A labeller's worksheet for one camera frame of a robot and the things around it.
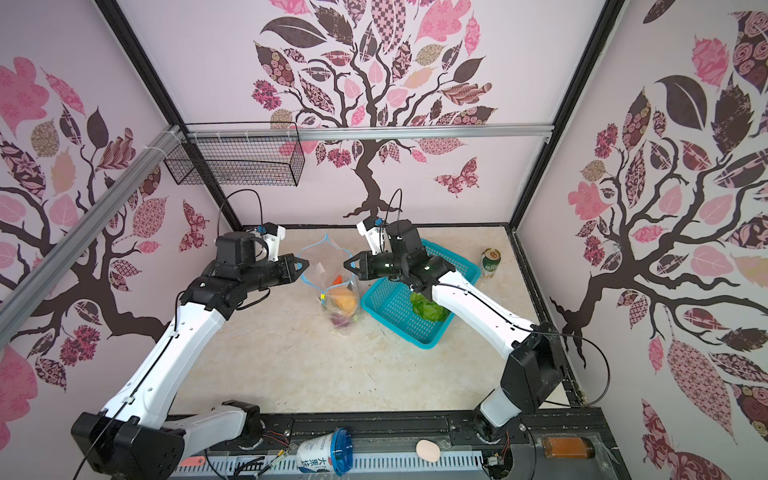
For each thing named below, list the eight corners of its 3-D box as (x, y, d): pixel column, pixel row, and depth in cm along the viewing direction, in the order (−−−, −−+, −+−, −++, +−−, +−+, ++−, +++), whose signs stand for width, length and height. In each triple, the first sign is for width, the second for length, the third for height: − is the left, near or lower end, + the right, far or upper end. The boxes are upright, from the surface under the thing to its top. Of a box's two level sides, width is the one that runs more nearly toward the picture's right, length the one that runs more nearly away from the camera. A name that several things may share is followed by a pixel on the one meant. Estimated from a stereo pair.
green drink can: (476, 280, 106) (484, 260, 97) (474, 269, 110) (481, 248, 100) (493, 280, 106) (503, 260, 97) (490, 269, 110) (499, 248, 100)
